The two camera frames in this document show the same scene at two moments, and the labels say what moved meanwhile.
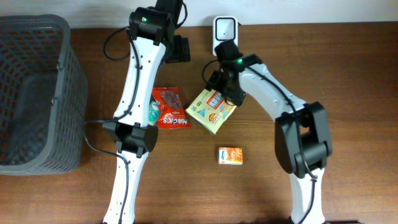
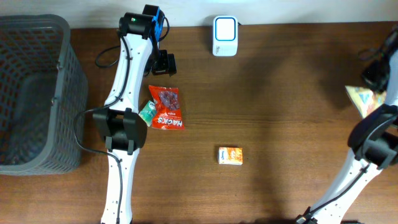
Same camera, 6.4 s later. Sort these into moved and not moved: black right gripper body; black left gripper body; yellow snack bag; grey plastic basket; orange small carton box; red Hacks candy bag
Moved: black right gripper body; yellow snack bag; red Hacks candy bag; black left gripper body
Not moved: orange small carton box; grey plastic basket
